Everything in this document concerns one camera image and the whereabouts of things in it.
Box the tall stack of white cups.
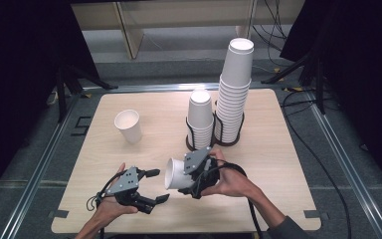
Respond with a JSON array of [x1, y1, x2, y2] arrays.
[[214, 37, 256, 144]]

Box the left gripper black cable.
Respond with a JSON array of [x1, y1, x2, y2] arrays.
[[85, 170, 122, 213]]

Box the white paper cup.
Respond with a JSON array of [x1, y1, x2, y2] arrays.
[[164, 157, 195, 191], [113, 109, 143, 144]]

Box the black metal stand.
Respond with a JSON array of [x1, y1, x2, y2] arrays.
[[56, 64, 118, 123]]

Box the person's left hand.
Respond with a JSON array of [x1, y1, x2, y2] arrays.
[[94, 162, 139, 218]]

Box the dark curtain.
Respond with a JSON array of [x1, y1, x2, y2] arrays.
[[0, 0, 100, 200], [280, 0, 382, 187]]

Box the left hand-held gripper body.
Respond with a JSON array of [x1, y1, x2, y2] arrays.
[[105, 166, 157, 214]]

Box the long black floor cable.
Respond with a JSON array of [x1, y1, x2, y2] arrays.
[[280, 88, 351, 239]]

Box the short stack of white cups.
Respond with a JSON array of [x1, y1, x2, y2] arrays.
[[186, 89, 215, 150]]

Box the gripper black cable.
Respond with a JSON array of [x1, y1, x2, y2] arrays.
[[85, 170, 122, 213], [208, 158, 265, 239]]

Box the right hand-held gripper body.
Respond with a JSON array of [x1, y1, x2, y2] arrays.
[[182, 146, 221, 199]]

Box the person's right hand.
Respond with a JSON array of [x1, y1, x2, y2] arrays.
[[200, 147, 257, 199]]

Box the black tripod stand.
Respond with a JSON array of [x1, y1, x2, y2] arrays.
[[261, 53, 327, 116]]

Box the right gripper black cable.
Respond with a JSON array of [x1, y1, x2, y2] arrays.
[[208, 158, 265, 239]]

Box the metal floor rail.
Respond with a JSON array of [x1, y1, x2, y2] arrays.
[[0, 86, 93, 239], [306, 93, 382, 239]]

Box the bundle of hanging black cables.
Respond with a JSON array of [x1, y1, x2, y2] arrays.
[[252, 0, 289, 51]]

